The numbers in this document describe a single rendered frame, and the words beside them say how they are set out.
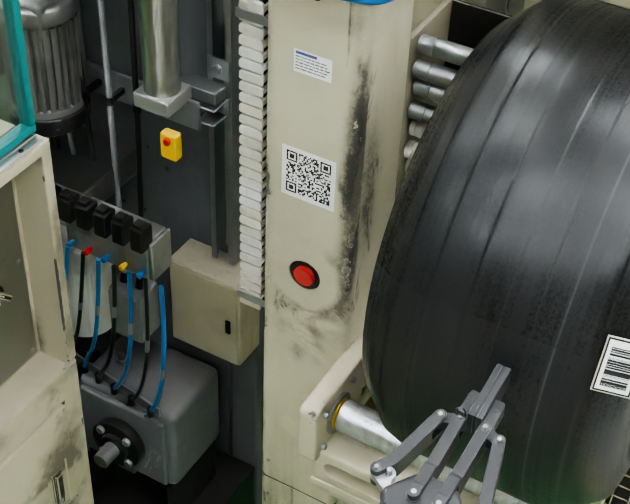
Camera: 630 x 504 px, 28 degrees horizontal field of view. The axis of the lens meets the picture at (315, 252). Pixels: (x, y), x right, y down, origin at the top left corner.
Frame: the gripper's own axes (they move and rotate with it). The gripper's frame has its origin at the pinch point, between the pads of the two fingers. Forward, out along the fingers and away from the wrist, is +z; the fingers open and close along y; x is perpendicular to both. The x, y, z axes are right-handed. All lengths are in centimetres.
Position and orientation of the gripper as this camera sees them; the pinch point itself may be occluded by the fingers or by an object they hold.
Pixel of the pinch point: (488, 399)
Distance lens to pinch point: 125.6
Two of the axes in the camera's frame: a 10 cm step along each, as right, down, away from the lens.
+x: 0.3, 6.7, 7.4
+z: 5.0, -6.5, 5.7
